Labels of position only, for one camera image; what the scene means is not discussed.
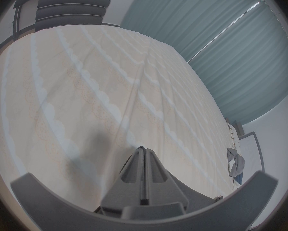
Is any blue-green curtain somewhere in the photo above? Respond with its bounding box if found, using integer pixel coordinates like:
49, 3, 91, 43
120, 0, 263, 62
187, 1, 288, 125

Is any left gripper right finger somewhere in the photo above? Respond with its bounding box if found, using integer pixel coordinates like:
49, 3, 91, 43
145, 148, 191, 211

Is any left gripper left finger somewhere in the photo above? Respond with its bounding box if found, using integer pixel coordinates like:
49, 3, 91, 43
101, 146, 145, 211

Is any grey bedside table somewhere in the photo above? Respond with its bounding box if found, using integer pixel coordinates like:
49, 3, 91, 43
224, 117, 244, 135

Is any pile of clothes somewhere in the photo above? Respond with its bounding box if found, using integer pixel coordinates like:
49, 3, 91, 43
227, 147, 246, 185

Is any bed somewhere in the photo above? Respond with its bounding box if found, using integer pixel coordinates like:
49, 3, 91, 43
0, 24, 265, 212

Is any black T-shirt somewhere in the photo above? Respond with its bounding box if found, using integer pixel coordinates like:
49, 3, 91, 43
93, 168, 224, 214

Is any white printed pillow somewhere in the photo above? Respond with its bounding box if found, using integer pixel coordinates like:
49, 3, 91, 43
227, 123, 241, 151

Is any black chest of drawers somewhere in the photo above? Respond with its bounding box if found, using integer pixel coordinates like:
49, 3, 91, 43
35, 0, 111, 32

